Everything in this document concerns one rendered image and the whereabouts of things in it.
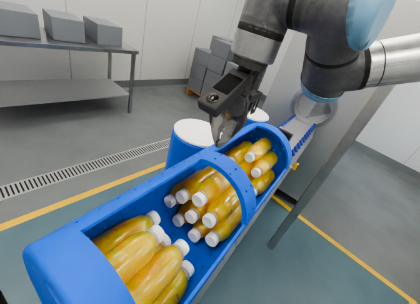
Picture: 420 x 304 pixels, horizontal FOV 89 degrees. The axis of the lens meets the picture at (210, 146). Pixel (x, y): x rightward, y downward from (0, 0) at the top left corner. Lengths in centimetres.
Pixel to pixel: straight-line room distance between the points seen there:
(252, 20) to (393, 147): 510
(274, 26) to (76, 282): 49
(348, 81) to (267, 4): 20
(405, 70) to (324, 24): 19
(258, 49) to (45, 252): 47
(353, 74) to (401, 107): 479
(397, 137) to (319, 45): 499
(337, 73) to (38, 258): 56
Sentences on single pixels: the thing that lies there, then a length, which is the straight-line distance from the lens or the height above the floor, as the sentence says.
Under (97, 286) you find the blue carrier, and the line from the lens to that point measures 38.
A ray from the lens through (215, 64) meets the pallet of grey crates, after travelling 412.
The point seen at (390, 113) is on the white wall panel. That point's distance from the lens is 528.
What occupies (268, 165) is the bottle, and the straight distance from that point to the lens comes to 91.
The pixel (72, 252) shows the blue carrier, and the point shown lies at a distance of 41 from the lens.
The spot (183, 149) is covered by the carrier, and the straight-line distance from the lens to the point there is 106.
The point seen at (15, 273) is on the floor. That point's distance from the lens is 187.
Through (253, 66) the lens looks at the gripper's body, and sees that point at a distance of 44.
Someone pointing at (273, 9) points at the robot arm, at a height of 161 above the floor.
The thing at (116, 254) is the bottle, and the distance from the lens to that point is 46.
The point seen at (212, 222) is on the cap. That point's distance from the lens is 62.
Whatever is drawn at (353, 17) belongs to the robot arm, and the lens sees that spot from 38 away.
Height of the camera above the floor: 158
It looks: 31 degrees down
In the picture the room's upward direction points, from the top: 18 degrees clockwise
